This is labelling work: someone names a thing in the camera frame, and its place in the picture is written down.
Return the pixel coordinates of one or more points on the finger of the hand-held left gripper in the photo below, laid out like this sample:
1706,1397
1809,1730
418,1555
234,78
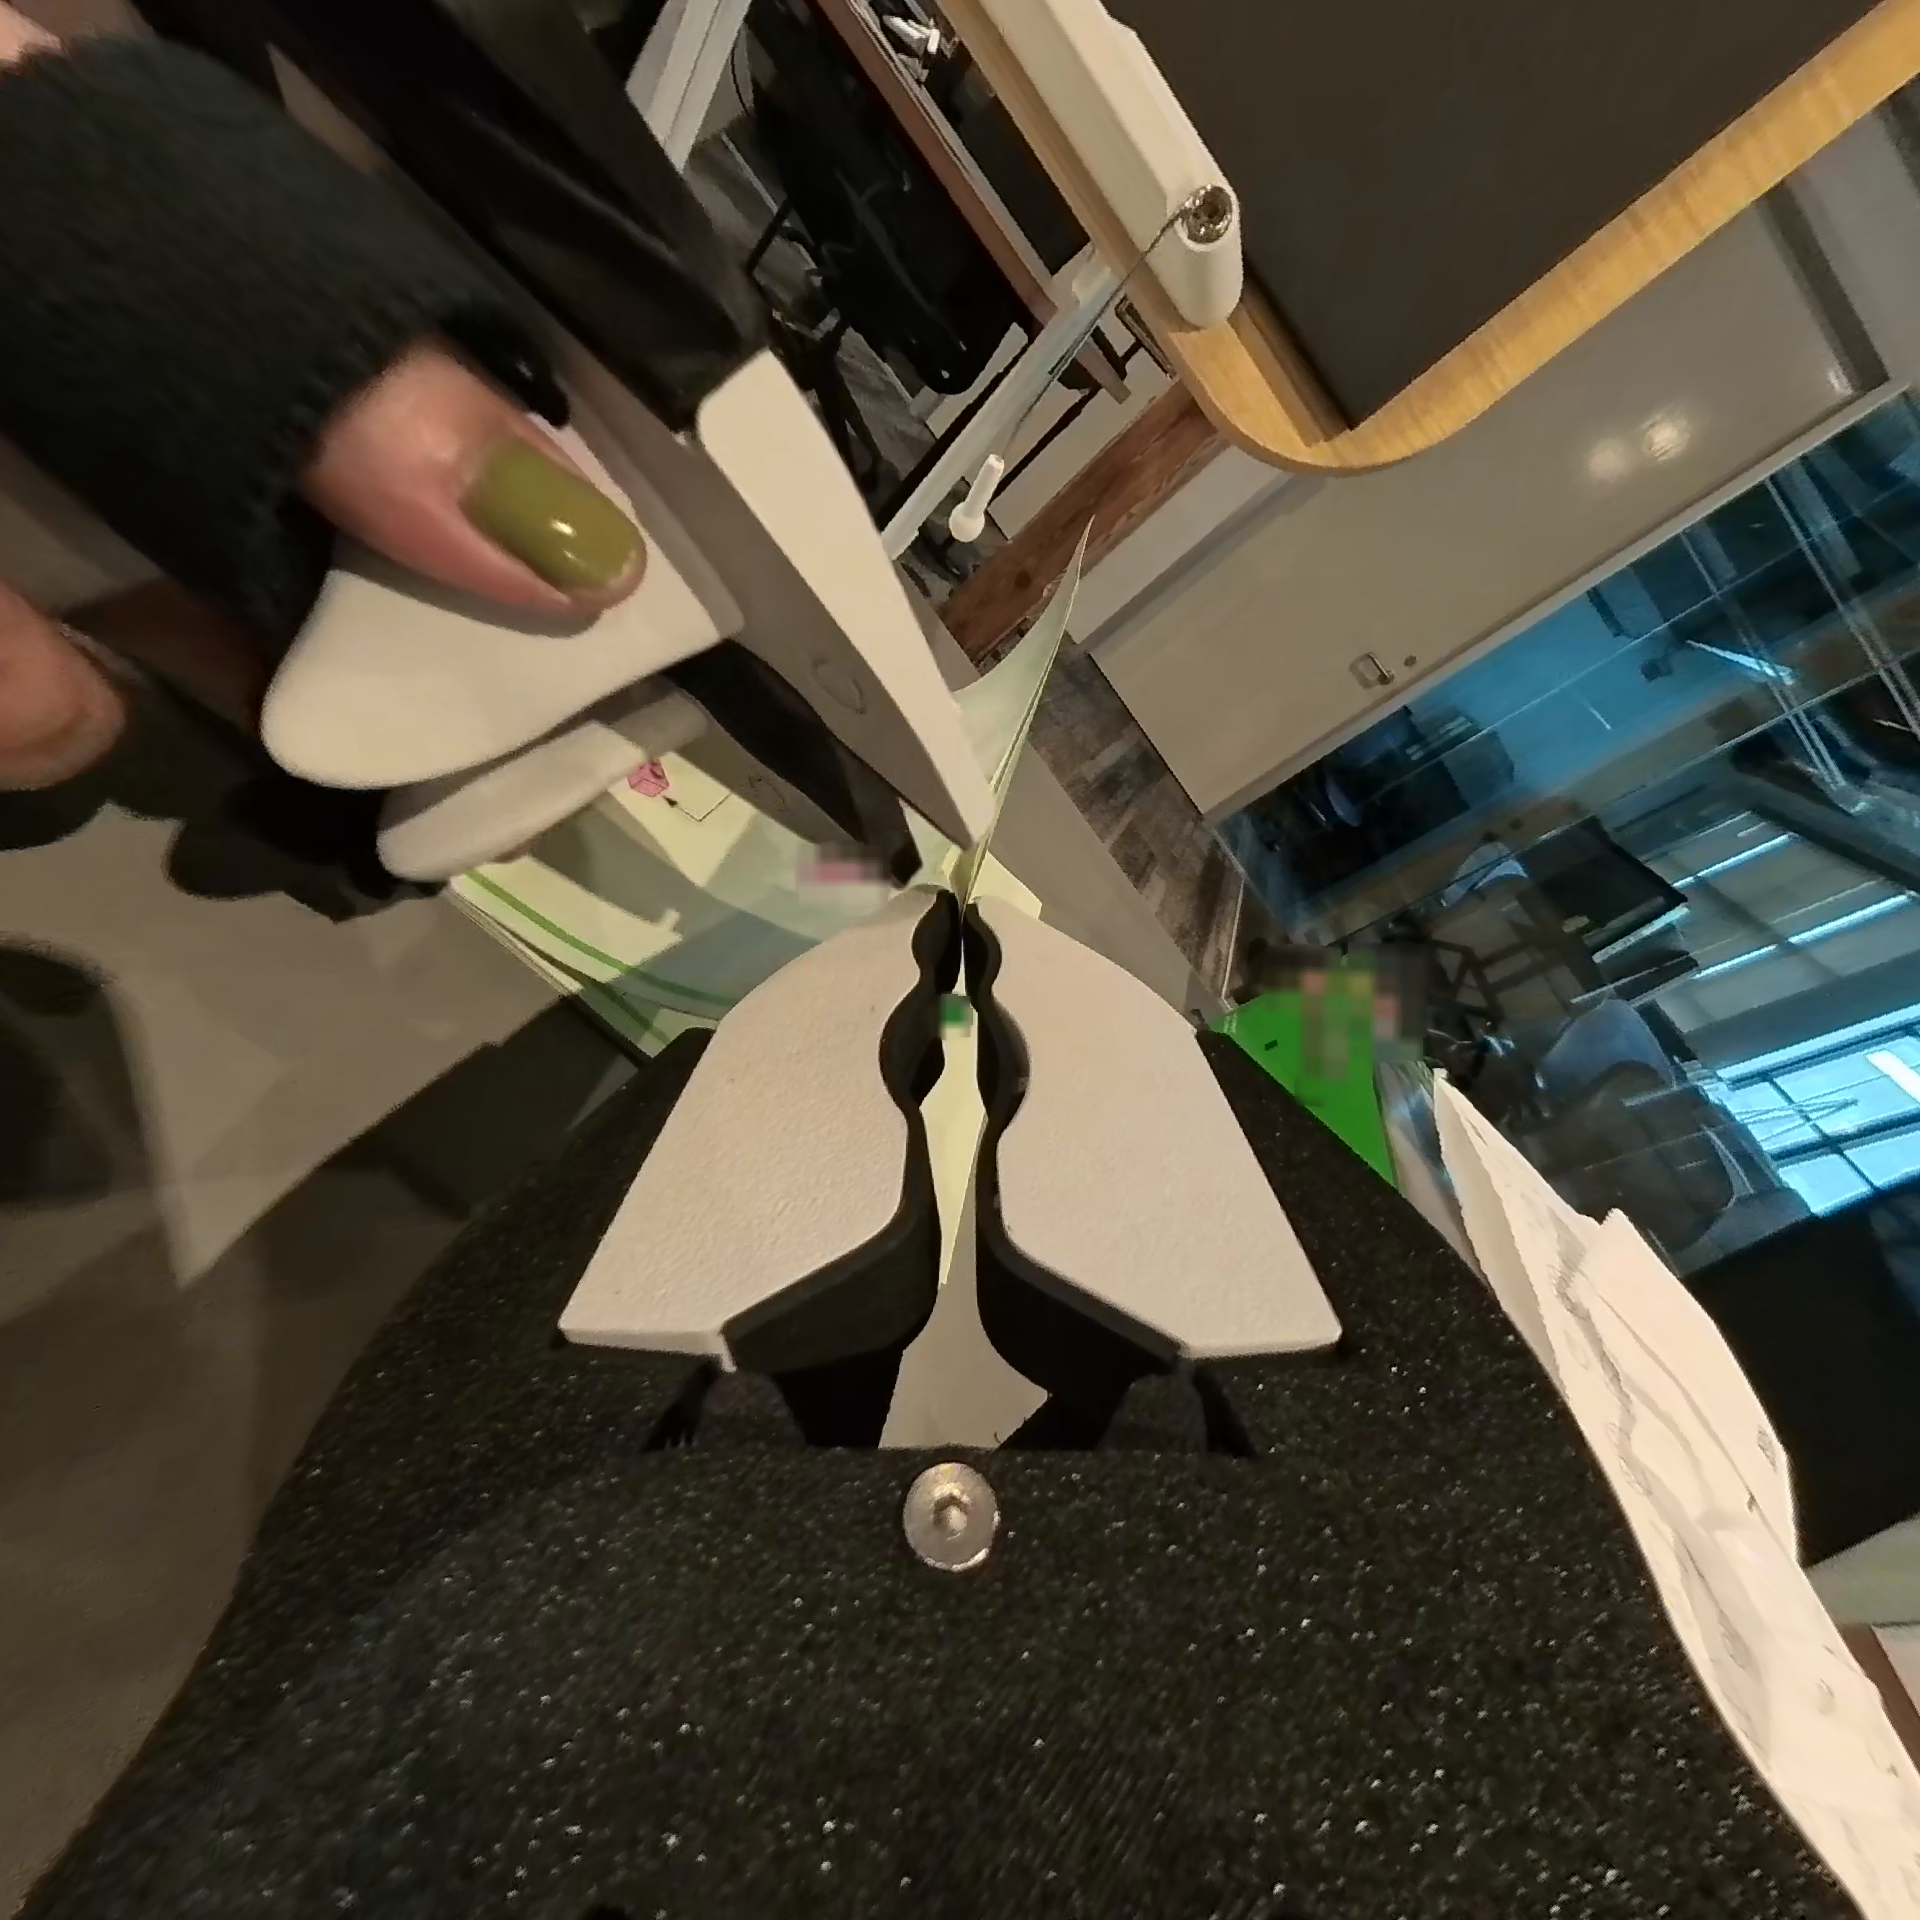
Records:
809,780
840,571

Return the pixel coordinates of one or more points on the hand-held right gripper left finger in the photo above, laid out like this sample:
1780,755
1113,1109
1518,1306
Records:
751,1172

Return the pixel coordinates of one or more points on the grey desk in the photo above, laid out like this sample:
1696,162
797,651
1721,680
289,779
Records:
150,1426

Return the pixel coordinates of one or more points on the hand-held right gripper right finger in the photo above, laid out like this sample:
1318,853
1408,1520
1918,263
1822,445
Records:
1156,1186

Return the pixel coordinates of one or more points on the pale green instruction booklet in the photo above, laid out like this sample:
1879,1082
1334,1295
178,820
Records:
1008,722

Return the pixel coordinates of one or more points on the brown wooden table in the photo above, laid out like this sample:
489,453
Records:
1079,525

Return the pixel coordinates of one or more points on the person's left hand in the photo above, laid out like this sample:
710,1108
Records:
181,300

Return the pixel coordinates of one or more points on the white printed paper bag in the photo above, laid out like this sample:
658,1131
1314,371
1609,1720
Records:
1650,1426

